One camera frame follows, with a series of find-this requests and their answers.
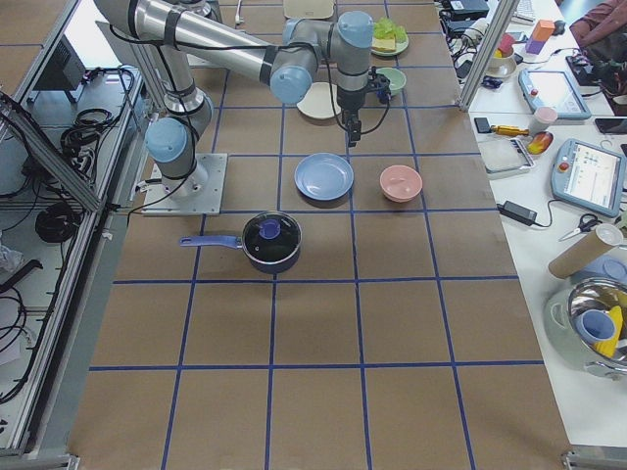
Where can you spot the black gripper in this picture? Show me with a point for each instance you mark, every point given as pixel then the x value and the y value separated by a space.
pixel 351 101

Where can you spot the blue plate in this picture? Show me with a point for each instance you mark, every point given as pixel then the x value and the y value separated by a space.
pixel 324 177

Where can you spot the cream plate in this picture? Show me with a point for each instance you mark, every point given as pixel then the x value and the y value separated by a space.
pixel 320 102

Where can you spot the green bowl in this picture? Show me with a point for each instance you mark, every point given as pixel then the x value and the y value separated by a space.
pixel 397 79

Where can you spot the pink bowl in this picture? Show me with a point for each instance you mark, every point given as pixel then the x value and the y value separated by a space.
pixel 400 183

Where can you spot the bread slice on plate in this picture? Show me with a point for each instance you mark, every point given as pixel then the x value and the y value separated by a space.
pixel 384 45

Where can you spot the green plate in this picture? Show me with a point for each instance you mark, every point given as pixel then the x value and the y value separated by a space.
pixel 399 48

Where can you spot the green lettuce leaf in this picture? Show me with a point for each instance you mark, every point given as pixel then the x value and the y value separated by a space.
pixel 385 29

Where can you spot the cream toaster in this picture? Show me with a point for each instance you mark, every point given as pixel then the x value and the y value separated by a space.
pixel 309 9

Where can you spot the blue saucepan with lid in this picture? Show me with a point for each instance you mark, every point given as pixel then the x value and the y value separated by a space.
pixel 271 241

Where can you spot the cream bowl with toys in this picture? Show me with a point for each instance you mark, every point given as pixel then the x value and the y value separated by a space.
pixel 502 64

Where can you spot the black power adapter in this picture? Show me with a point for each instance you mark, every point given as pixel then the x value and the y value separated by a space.
pixel 517 213

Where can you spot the pink cup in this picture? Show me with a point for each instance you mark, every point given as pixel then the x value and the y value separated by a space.
pixel 542 119

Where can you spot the teach pendant far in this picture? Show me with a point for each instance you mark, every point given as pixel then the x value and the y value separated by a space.
pixel 553 89

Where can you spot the teach pendant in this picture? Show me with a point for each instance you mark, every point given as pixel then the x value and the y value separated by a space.
pixel 553 89
pixel 589 177

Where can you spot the teach pendant near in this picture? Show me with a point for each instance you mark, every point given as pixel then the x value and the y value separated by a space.
pixel 589 177

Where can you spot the scissors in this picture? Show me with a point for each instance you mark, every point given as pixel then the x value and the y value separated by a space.
pixel 587 222

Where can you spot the cardboard tube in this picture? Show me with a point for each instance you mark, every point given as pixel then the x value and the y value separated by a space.
pixel 598 242

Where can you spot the steel mixing bowl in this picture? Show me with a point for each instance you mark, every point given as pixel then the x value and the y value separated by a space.
pixel 597 314

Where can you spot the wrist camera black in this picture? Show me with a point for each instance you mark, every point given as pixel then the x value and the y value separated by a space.
pixel 379 85

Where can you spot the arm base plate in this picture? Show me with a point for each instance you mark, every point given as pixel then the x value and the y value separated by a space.
pixel 201 193

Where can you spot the aluminium frame post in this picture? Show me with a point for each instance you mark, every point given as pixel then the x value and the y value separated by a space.
pixel 497 24

